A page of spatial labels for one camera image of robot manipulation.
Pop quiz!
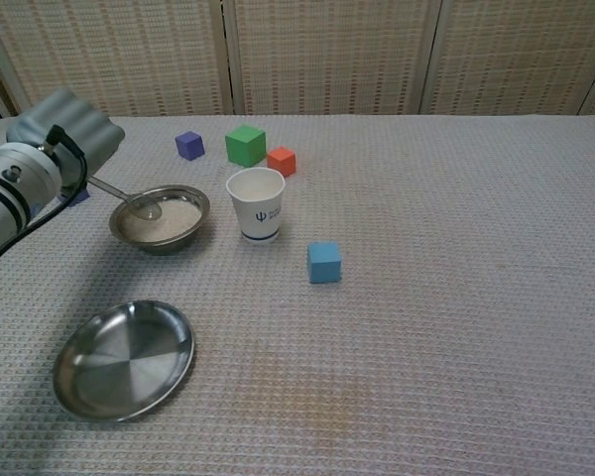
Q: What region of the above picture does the beige waffle tablecloth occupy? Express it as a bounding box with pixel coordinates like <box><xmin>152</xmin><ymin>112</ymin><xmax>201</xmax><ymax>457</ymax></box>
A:
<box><xmin>0</xmin><ymin>114</ymin><xmax>595</xmax><ymax>476</ymax></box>

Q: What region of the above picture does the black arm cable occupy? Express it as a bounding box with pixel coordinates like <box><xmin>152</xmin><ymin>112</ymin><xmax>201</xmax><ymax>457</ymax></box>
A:
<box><xmin>0</xmin><ymin>124</ymin><xmax>89</xmax><ymax>284</ymax></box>

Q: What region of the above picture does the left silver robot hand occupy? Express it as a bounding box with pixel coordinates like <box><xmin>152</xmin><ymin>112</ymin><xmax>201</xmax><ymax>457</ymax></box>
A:
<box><xmin>5</xmin><ymin>88</ymin><xmax>127</xmax><ymax>189</ymax></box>

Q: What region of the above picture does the white paper cup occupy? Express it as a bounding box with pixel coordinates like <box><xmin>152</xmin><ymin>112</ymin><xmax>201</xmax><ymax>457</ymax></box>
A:
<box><xmin>225</xmin><ymin>168</ymin><xmax>287</xmax><ymax>245</ymax></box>

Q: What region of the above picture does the blue foam cube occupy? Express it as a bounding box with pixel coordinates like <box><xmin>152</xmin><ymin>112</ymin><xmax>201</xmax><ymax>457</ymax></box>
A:
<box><xmin>306</xmin><ymin>241</ymin><xmax>342</xmax><ymax>285</ymax></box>

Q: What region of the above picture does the metal spoon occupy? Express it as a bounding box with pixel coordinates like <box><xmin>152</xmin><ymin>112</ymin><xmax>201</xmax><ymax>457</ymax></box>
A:
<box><xmin>87</xmin><ymin>177</ymin><xmax>163</xmax><ymax>222</ymax></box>

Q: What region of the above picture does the orange foam cube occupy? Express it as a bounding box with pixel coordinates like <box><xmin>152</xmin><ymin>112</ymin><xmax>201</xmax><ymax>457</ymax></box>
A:
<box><xmin>266</xmin><ymin>146</ymin><xmax>298</xmax><ymax>178</ymax></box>

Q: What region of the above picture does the steel plate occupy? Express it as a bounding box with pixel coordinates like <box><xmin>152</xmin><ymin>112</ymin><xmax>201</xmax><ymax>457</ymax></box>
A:
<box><xmin>52</xmin><ymin>299</ymin><xmax>196</xmax><ymax>423</ymax></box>

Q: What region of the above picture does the steel bowl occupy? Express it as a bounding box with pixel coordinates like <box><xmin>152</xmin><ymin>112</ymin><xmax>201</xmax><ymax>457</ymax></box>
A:
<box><xmin>108</xmin><ymin>183</ymin><xmax>212</xmax><ymax>257</ymax></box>

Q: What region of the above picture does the purple foam cube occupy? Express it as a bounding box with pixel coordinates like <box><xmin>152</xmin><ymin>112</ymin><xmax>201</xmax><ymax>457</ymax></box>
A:
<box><xmin>57</xmin><ymin>186</ymin><xmax>91</xmax><ymax>207</ymax></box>
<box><xmin>174</xmin><ymin>131</ymin><xmax>206</xmax><ymax>162</ymax></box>

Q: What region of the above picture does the green foam cube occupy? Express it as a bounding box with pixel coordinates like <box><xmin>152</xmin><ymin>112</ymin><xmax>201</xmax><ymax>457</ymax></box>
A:
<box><xmin>224</xmin><ymin>124</ymin><xmax>268</xmax><ymax>169</ymax></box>

